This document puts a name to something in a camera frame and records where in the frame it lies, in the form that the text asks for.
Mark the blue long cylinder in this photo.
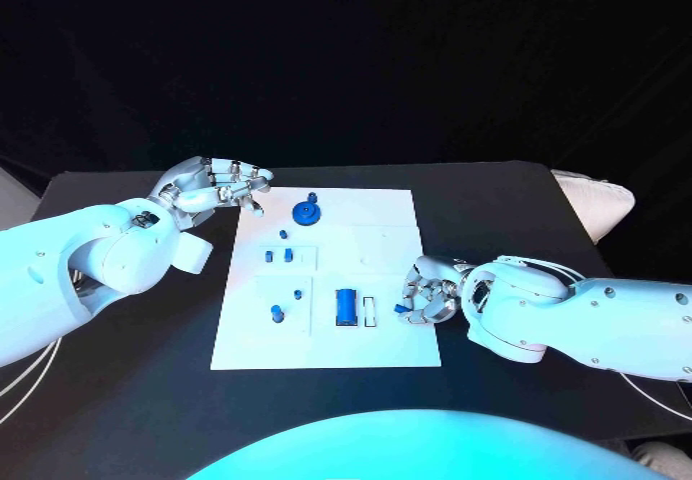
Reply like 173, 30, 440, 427
335, 288, 359, 326

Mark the white task board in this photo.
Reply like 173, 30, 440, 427
209, 186, 443, 371

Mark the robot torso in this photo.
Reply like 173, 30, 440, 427
185, 409, 669, 480

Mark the white cloth bundle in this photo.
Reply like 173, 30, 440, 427
549, 168, 637, 246

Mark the blue gear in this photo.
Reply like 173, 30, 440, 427
291, 201, 323, 227

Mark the white cable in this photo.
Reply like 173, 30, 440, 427
0, 339, 62, 423
619, 372, 692, 425
496, 255, 587, 286
0, 337, 58, 399

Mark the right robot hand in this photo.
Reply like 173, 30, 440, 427
395, 255, 477, 326

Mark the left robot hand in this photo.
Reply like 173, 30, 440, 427
146, 156, 275, 231

